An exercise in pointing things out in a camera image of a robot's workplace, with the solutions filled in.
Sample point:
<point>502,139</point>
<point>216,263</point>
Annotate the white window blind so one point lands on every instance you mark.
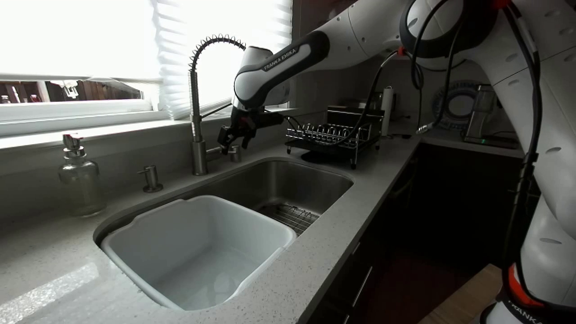
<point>180,60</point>

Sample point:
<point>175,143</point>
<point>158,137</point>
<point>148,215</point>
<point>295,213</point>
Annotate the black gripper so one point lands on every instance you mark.
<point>245,123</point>

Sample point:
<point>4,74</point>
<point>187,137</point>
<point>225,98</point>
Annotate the white paper towel roll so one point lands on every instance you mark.
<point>387,110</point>

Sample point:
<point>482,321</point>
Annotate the chrome sink air gap cap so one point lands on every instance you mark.
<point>151,179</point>

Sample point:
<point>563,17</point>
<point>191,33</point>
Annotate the metal sink bottom grid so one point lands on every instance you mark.
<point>290,217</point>

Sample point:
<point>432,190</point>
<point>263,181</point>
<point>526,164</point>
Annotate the white plastic wash basin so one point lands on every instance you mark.
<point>198,253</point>

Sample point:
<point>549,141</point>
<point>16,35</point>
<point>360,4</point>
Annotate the chrome spring neck faucet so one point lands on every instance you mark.
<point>196,119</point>

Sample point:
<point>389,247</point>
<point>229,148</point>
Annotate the round white plate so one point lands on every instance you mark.
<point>461,107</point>

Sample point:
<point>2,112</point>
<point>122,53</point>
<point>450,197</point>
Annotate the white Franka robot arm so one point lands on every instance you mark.
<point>360,29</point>

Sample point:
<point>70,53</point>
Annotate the glass soap dispenser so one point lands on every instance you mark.
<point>79,182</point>

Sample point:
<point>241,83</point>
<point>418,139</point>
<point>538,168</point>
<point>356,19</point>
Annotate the stainless steel sink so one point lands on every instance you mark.
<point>293,186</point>

